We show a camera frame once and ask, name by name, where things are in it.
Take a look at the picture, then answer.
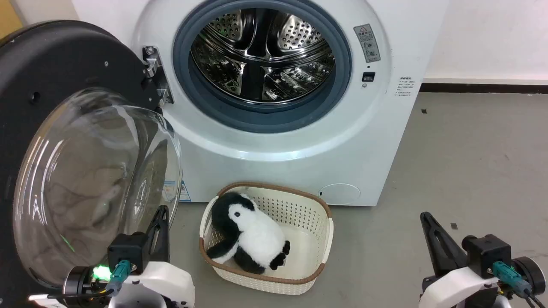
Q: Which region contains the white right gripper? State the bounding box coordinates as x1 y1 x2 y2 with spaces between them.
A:
419 211 502 308

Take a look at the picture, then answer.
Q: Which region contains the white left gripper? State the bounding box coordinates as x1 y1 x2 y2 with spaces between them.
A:
108 205 196 308

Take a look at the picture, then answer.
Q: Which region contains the white front-load washing machine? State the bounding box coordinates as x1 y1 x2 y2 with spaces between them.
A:
71 0 450 207

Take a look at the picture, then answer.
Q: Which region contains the metal door hinge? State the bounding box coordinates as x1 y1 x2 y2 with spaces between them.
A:
142 45 174 105

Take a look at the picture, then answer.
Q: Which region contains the black round door with glass bowl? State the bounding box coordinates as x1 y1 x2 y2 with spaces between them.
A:
0 19 184 308

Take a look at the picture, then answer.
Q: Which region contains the blue white energy label sticker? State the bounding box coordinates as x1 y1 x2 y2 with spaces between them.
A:
164 180 191 202

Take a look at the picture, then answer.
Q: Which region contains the black white penguin plush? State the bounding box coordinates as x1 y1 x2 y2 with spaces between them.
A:
206 192 291 275

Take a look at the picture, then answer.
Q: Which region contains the round drain filter cover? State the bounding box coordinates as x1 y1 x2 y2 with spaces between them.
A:
318 183 361 205

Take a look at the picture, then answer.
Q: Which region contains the cream plastic basket brown rim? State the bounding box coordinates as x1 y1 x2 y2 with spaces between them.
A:
198 182 334 296

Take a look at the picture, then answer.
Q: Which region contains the stainless steel washer drum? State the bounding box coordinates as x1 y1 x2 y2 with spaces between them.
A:
190 8 336 104

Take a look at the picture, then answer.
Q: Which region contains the grey warning sticker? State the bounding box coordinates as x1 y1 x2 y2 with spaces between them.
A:
354 24 381 63

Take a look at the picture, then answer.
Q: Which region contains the yellow wooden board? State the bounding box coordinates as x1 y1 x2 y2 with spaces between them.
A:
0 0 24 40

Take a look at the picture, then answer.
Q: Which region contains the left arm teal-plug cable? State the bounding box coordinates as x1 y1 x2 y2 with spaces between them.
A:
46 259 131 299

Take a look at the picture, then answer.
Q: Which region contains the arm teal-plug cable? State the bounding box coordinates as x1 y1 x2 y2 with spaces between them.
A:
46 259 131 299
492 261 545 308

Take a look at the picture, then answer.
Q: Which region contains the right arm teal-plug cable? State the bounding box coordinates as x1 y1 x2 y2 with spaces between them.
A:
492 261 545 308

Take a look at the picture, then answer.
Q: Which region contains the black wall baseboard strip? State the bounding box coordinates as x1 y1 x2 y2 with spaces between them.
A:
419 83 548 94

